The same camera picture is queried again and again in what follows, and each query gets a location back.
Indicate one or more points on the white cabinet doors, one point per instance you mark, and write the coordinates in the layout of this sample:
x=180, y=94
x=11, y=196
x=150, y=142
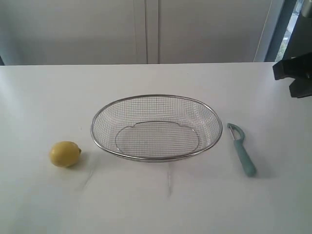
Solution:
x=50, y=32

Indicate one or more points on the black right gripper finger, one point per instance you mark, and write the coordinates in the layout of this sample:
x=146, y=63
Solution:
x=300, y=88
x=297, y=68

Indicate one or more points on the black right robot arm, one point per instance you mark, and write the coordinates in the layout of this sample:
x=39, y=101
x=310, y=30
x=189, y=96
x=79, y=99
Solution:
x=301, y=39

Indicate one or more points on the steel wire mesh basket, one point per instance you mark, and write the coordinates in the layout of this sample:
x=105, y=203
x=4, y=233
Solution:
x=156, y=128

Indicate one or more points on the teal handled peeler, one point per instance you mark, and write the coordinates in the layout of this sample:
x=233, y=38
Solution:
x=238, y=139

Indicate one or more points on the yellow lemon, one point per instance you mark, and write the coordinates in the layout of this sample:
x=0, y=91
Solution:
x=64, y=154

